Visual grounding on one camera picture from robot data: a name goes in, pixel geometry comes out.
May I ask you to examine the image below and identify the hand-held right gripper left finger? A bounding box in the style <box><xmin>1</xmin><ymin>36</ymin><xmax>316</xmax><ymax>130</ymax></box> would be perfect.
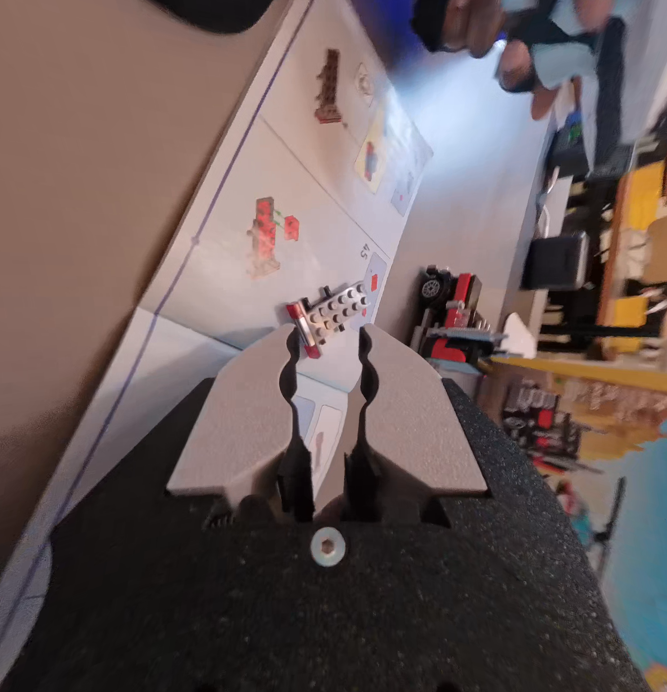
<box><xmin>166</xmin><ymin>323</ymin><xmax>315</xmax><ymax>522</ymax></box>

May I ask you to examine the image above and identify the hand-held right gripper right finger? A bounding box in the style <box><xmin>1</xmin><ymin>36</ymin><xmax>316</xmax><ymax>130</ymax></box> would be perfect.
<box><xmin>341</xmin><ymin>322</ymin><xmax>489</xmax><ymax>522</ymax></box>

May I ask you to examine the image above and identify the grey red lego assembly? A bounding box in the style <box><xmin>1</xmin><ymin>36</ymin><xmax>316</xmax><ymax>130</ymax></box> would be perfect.
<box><xmin>286</xmin><ymin>281</ymin><xmax>380</xmax><ymax>359</ymax></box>

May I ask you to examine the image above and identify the lego set box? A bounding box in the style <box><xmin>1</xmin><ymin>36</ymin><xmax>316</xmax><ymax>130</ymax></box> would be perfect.
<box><xmin>487</xmin><ymin>354</ymin><xmax>667</xmax><ymax>692</ymax></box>

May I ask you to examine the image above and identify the black red lego truck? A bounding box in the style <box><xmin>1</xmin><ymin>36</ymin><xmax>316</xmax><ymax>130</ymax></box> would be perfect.
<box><xmin>410</xmin><ymin>264</ymin><xmax>538</xmax><ymax>375</ymax></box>

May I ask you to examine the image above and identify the open lego instruction booklet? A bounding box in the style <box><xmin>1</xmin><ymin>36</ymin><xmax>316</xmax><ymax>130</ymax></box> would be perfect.
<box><xmin>0</xmin><ymin>0</ymin><xmax>435</xmax><ymax>628</ymax></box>

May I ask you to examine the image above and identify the person's left hand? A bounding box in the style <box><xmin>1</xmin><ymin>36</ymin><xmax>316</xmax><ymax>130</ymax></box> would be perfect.
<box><xmin>449</xmin><ymin>0</ymin><xmax>569</xmax><ymax>121</ymax></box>

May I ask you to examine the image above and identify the small blue black device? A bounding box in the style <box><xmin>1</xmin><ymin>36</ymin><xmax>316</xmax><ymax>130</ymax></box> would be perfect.
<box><xmin>550</xmin><ymin>108</ymin><xmax>589</xmax><ymax>179</ymax></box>

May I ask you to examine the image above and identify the dark grey speaker box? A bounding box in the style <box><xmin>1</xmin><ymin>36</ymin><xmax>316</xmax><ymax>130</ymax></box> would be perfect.
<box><xmin>521</xmin><ymin>231</ymin><xmax>589</xmax><ymax>293</ymax></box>

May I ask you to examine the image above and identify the black quilted wrist pad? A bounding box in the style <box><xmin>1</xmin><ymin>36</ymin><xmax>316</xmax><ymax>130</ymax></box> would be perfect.
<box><xmin>150</xmin><ymin>0</ymin><xmax>272</xmax><ymax>34</ymax></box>

